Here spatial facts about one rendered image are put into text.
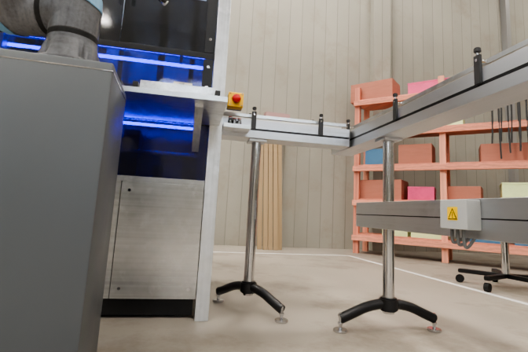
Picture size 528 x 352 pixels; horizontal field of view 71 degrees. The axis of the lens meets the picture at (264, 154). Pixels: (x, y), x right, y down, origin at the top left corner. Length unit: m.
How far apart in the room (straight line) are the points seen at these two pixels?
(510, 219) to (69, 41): 1.21
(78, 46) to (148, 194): 0.85
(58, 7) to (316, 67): 5.17
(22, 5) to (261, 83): 4.72
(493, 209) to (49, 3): 1.28
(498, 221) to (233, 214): 4.33
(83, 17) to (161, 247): 1.01
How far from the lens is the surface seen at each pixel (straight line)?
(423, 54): 7.10
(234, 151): 5.31
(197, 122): 1.49
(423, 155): 5.15
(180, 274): 1.71
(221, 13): 1.94
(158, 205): 1.69
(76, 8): 1.06
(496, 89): 1.24
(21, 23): 1.14
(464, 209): 1.24
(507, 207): 1.20
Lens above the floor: 0.48
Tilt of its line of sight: 9 degrees up
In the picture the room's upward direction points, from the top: 3 degrees clockwise
